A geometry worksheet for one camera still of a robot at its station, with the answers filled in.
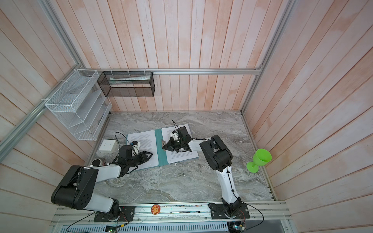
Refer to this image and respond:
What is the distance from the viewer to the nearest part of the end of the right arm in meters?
0.82

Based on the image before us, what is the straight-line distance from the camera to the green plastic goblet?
0.78 metres

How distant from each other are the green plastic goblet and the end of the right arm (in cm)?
37
